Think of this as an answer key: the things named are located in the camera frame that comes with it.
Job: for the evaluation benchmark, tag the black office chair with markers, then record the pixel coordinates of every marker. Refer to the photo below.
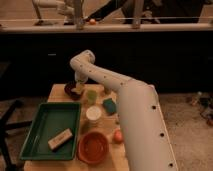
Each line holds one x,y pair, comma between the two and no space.
5,126

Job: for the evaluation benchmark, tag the white cup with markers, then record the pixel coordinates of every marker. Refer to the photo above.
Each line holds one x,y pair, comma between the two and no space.
93,114

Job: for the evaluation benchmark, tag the wooden block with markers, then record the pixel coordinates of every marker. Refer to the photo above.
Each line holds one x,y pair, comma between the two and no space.
61,138

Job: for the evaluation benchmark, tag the yellow banana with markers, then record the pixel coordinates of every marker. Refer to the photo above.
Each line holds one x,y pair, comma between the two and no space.
77,91

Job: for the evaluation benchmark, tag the dark maroon bowl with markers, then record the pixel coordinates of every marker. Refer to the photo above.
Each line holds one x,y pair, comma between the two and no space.
68,89

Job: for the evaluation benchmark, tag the red bowl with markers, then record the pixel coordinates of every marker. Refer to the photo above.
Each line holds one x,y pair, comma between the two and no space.
93,148

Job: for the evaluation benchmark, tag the teal sponge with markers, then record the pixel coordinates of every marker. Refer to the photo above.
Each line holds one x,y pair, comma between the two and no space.
110,106

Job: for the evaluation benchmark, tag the green plastic tray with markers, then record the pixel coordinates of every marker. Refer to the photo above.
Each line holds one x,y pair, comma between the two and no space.
50,120

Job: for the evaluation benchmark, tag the red tomato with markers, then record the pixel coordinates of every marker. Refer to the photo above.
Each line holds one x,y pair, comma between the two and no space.
117,136

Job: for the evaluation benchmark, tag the green translucent cup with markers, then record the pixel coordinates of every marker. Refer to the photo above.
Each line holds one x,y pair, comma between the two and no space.
91,97

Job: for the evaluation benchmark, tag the dark olive can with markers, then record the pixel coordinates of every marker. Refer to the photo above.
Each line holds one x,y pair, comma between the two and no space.
107,91

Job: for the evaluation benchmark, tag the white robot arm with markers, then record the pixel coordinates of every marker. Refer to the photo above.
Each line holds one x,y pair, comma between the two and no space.
146,140

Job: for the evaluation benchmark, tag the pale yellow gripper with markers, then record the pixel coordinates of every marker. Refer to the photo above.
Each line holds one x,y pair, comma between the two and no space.
80,85

